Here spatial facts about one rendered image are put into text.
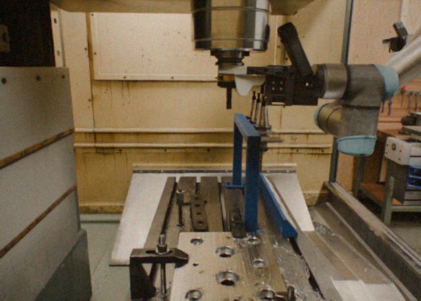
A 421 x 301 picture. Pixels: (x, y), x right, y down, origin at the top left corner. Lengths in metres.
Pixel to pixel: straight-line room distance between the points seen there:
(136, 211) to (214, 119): 0.61
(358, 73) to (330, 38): 1.10
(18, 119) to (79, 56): 1.08
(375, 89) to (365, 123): 0.07
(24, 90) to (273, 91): 0.51
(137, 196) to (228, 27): 1.22
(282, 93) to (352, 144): 0.19
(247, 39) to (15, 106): 0.47
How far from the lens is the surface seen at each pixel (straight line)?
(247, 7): 0.62
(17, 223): 0.79
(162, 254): 0.77
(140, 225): 1.57
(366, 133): 0.74
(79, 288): 1.22
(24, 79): 0.79
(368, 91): 0.73
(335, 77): 0.70
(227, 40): 0.61
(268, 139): 0.95
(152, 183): 1.74
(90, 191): 1.93
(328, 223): 1.77
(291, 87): 0.67
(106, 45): 1.76
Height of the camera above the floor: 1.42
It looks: 13 degrees down
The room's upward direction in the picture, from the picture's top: 1 degrees clockwise
